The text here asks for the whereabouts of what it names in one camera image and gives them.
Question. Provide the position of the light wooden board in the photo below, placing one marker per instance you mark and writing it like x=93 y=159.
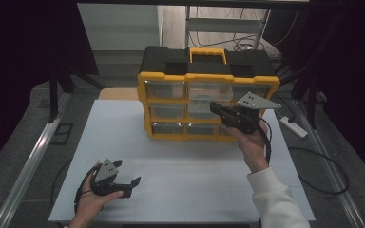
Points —
x=119 y=94

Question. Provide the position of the clear plastic drawer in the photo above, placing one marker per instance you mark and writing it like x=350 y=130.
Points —
x=202 y=88

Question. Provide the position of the grey metal stand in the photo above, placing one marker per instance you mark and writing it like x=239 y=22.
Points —
x=221 y=24

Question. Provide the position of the person's right hand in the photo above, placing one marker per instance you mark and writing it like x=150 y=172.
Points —
x=253 y=148

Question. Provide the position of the grid of clear drawers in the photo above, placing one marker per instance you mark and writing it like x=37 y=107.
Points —
x=166 y=90

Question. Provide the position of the aluminium floor rail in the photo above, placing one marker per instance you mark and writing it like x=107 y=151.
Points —
x=344 y=198
x=34 y=158

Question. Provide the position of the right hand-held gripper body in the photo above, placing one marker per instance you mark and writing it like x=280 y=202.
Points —
x=244 y=120

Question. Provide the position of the white power strip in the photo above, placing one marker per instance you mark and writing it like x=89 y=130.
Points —
x=293 y=126

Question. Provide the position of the yellow black drawer cabinet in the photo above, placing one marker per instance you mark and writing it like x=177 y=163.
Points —
x=158 y=60

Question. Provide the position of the black metal stand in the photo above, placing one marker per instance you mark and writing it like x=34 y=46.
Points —
x=312 y=107
x=53 y=95

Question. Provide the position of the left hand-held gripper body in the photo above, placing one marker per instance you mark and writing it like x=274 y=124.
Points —
x=106 y=171

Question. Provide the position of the dark curtain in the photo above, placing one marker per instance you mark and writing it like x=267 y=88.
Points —
x=19 y=63
x=355 y=79

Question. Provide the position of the person's left hand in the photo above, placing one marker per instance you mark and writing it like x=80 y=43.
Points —
x=88 y=205

